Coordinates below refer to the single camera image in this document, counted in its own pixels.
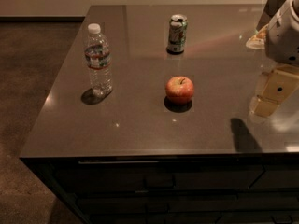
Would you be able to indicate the dark drawer cabinet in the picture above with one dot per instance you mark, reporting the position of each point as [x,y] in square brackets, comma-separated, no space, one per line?
[173,191]

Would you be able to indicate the snack bag on table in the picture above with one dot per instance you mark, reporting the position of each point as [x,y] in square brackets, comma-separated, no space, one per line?
[258,40]

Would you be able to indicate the clear plastic water bottle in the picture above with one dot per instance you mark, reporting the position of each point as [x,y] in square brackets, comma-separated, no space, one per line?
[98,60]

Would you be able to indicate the dark box in corner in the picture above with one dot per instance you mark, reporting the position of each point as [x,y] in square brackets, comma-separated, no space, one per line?
[270,9]

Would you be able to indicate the red apple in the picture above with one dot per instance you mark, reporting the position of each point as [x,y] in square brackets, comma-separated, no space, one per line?
[179,90]

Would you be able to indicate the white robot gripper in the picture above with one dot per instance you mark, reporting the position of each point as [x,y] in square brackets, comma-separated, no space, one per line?
[282,38]

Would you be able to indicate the green 7up can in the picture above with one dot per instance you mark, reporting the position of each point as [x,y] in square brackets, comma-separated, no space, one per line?
[177,33]

